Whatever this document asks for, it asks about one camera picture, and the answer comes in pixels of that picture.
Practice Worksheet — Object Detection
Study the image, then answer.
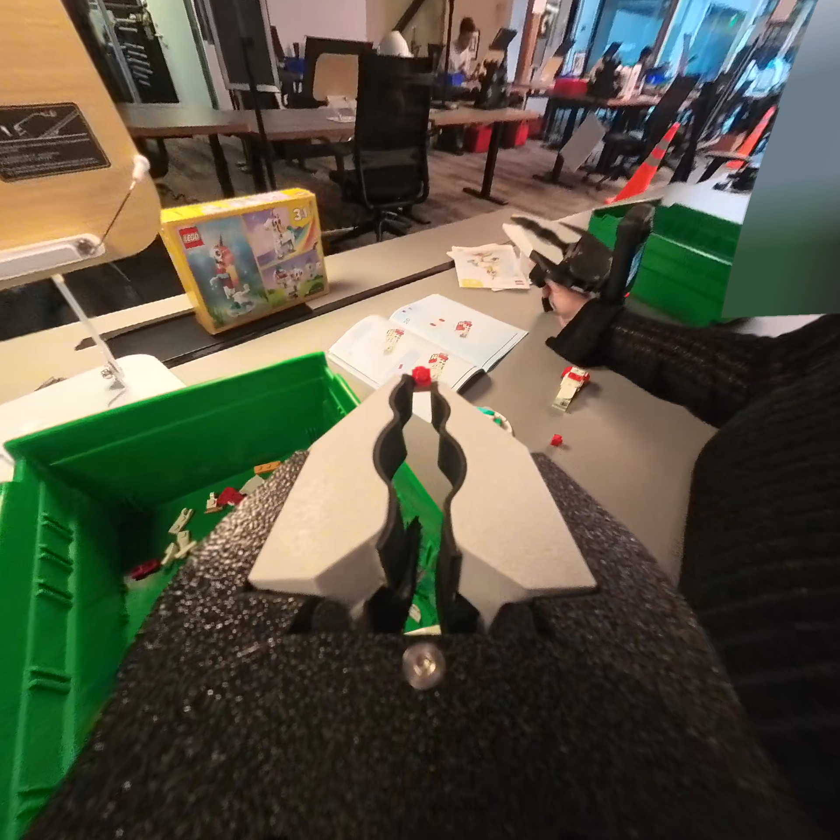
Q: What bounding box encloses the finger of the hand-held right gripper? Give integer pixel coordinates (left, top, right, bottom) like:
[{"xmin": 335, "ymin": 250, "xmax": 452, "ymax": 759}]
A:
[
  {"xmin": 511, "ymin": 214, "xmax": 593, "ymax": 245},
  {"xmin": 501, "ymin": 223, "xmax": 567, "ymax": 269}
]

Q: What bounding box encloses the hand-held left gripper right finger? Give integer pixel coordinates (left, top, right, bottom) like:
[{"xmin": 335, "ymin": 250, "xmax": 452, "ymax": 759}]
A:
[{"xmin": 428, "ymin": 382, "xmax": 598, "ymax": 632}]

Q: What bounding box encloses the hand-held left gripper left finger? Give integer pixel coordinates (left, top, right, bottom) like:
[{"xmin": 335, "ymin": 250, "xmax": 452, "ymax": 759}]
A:
[{"xmin": 247, "ymin": 375, "xmax": 421, "ymax": 624}]

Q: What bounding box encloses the pile of lego pieces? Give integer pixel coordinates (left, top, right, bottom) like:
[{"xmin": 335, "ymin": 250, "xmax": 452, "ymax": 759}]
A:
[{"xmin": 128, "ymin": 459, "xmax": 284, "ymax": 584}]

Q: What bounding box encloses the white and red lego model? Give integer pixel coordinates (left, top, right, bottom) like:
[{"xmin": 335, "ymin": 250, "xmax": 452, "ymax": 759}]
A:
[{"xmin": 551, "ymin": 366, "xmax": 592, "ymax": 413}]

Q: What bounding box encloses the green plastic bin with pieces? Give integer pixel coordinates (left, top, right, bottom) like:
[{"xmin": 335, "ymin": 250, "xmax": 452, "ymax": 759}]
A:
[{"xmin": 0, "ymin": 352, "xmax": 460, "ymax": 840}]

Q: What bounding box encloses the person's right forearm black sleeve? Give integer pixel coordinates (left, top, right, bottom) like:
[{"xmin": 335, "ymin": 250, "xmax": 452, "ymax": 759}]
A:
[{"xmin": 546, "ymin": 298, "xmax": 840, "ymax": 427}]

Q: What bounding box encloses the open lego instruction booklet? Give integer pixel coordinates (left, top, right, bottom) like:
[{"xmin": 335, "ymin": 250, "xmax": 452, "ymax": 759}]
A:
[{"xmin": 327, "ymin": 293, "xmax": 529, "ymax": 395}]

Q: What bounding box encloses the yellow lego set box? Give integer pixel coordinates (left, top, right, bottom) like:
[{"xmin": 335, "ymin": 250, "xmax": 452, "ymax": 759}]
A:
[{"xmin": 159, "ymin": 188, "xmax": 330, "ymax": 336}]

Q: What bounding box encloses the person's right hand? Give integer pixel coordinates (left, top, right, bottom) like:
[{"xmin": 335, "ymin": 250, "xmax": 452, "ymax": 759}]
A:
[{"xmin": 543, "ymin": 281, "xmax": 588, "ymax": 328}]

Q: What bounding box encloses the closed booklet with yellow corner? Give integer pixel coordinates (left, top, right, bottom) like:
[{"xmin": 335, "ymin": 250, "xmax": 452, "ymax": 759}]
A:
[{"xmin": 448, "ymin": 243, "xmax": 532, "ymax": 291}]

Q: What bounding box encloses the grey board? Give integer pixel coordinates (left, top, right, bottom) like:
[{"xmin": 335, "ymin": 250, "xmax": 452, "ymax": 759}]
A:
[{"xmin": 556, "ymin": 113, "xmax": 608, "ymax": 175}]

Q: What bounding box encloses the orange traffic cone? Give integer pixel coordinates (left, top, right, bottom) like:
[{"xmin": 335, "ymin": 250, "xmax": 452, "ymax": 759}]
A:
[
  {"xmin": 607, "ymin": 121, "xmax": 680, "ymax": 206},
  {"xmin": 725, "ymin": 105, "xmax": 777, "ymax": 173}
]

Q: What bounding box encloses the dark work table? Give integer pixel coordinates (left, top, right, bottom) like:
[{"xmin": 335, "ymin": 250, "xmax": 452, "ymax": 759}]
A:
[{"xmin": 545, "ymin": 92, "xmax": 664, "ymax": 191}]

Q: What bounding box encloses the black mesh office chair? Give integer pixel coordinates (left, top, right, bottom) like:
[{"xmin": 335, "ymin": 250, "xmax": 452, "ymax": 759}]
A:
[{"xmin": 330, "ymin": 51, "xmax": 435, "ymax": 244}]

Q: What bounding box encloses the tan wooden chair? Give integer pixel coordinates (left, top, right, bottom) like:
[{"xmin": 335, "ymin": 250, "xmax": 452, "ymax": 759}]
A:
[{"xmin": 305, "ymin": 38, "xmax": 361, "ymax": 109}]

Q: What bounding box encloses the light panel on black stand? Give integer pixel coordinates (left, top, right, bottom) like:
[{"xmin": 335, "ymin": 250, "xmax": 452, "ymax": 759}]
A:
[{"xmin": 209, "ymin": 0, "xmax": 284, "ymax": 193}]

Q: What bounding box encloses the long brown table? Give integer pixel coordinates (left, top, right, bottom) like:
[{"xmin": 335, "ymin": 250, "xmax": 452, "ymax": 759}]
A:
[{"xmin": 118, "ymin": 104, "xmax": 544, "ymax": 198}]

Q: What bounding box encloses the wooden and white desk lamp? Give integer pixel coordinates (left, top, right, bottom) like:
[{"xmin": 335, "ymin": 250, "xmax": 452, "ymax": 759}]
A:
[{"xmin": 0, "ymin": 0, "xmax": 175, "ymax": 460}]

